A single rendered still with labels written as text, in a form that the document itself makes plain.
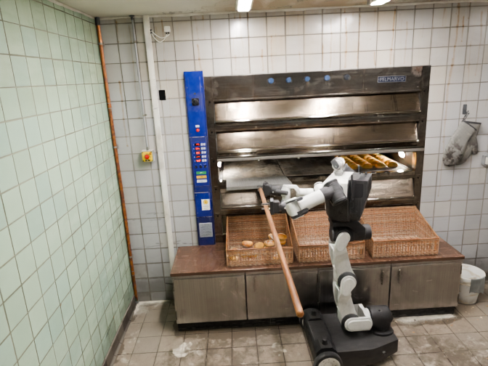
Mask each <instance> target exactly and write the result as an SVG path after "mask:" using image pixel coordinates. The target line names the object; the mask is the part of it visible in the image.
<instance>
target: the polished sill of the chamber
mask: <svg viewBox="0 0 488 366"><path fill-rule="evenodd" d="M368 174H372V177H380V176H406V175H415V171H414V170H412V169H407V170H394V171H368ZM330 175H331V174H316V175H303V176H287V178H288V179H289V180H290V181H291V182H302V181H315V180H326V179H327V178H328V177H329V176H330ZM224 185H227V180H226V179H225V180H219V186H224Z"/></svg>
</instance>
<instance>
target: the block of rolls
mask: <svg viewBox="0 0 488 366"><path fill-rule="evenodd" d="M337 156H338V155H337ZM337 156H335V158H336V157H337ZM338 158H343V159H344V161H345V163H346V164H347V165H348V166H349V167H350V168H352V169H353V170H355V169H358V165H359V166H360V167H362V168H363V169H371V168H372V167H373V166H375V167H376V168H385V167H386V166H388V167H397V166H398V163H397V162H395V161H393V160H391V159H389V158H387V157H386V156H383V155H381V154H380V155H378V154H364V155H347V156H345V155H341V156H340V157H338ZM350 159H351V160H350Z"/></svg>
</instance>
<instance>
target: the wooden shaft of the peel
mask: <svg viewBox="0 0 488 366"><path fill-rule="evenodd" d="M259 193H260V196H261V200H262V203H266V199H265V197H264V193H263V190H262V188H259ZM264 210H265V213H266V215H267V220H268V222H269V226H270V229H271V232H272V237H273V239H274V244H275V246H276V249H277V253H278V256H279V258H280V263H281V265H282V270H283V272H284V275H285V279H286V282H287V285H288V289H289V292H290V296H291V298H292V302H293V305H294V309H295V311H296V315H297V317H300V318H301V317H303V316H304V311H303V309H302V306H301V302H300V300H299V297H298V294H297V291H296V287H295V285H294V282H293V278H292V276H291V273H290V270H289V267H288V264H287V261H286V259H285V255H284V253H283V250H282V246H281V244H280V240H279V237H278V235H277V231H276V229H275V225H274V222H273V220H272V216H271V213H270V211H269V207H268V206H264Z"/></svg>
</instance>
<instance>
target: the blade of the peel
mask: <svg viewBox="0 0 488 366"><path fill-rule="evenodd" d="M264 182H268V183H269V184H272V185H280V186H283V185H284V184H292V183H291V182H290V180H289V179H288V178H287V177H286V176H265V177H252V178H239V179H227V190H248V189H258V187H257V185H258V184H261V185H263V183H264Z"/></svg>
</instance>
